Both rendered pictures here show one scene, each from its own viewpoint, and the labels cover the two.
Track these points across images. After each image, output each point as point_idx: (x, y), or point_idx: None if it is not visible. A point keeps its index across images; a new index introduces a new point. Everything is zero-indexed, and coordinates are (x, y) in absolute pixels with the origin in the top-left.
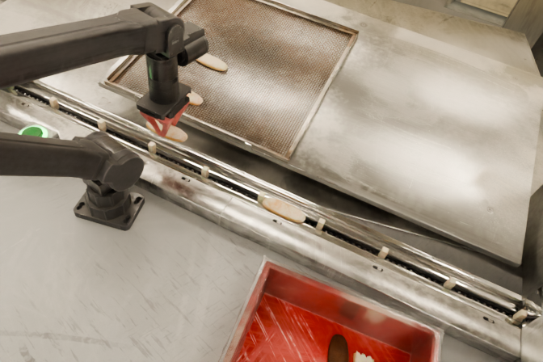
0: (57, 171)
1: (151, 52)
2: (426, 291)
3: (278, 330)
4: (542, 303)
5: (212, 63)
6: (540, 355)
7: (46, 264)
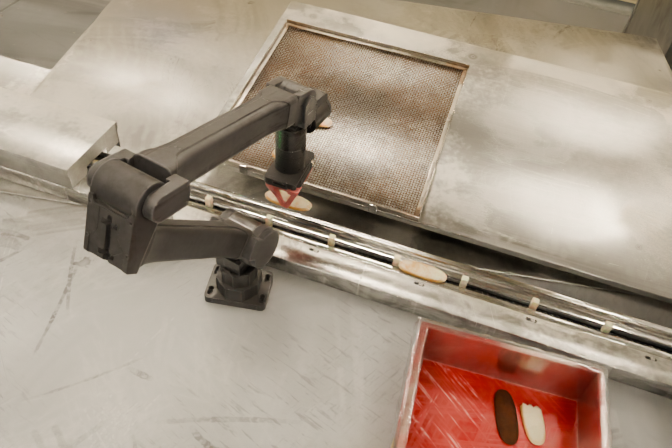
0: (216, 252)
1: None
2: (583, 337)
3: (440, 392)
4: None
5: None
6: None
7: (192, 352)
